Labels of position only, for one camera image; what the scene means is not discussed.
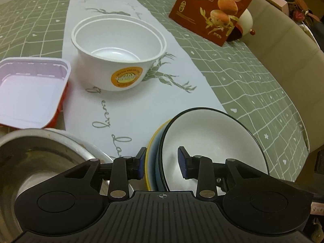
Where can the white foam bowl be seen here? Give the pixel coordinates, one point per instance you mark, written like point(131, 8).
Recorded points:
point(116, 51)

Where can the cream egg-shaped ornament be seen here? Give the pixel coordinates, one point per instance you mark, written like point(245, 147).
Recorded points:
point(245, 23)

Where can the cream bowl yellow rim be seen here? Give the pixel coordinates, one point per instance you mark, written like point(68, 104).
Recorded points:
point(151, 155)

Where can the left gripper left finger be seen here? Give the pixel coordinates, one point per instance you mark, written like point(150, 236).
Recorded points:
point(130, 168)

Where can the dark red round object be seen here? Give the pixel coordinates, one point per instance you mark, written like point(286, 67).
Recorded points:
point(236, 34)

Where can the green checkered tablecloth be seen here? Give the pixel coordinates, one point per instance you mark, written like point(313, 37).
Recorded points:
point(193, 72)

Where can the quail eggs snack bag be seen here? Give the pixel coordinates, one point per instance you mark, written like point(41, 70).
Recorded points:
point(213, 20)

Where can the potted plant leaves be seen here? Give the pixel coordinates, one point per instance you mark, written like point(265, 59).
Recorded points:
point(300, 13)

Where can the red rectangular tray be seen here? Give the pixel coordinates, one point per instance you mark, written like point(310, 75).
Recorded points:
point(31, 90)

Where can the beige padded bench back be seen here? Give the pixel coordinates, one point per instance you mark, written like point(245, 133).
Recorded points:
point(294, 60)

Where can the stainless steel bowl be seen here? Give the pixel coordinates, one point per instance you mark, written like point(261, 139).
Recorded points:
point(31, 156)

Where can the white floral plate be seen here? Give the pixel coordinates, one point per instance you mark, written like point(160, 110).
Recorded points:
point(96, 152)

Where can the blue enamel bowl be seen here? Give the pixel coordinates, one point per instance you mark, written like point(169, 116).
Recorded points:
point(206, 132)

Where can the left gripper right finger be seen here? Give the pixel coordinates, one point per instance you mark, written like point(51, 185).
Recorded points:
point(200, 168)

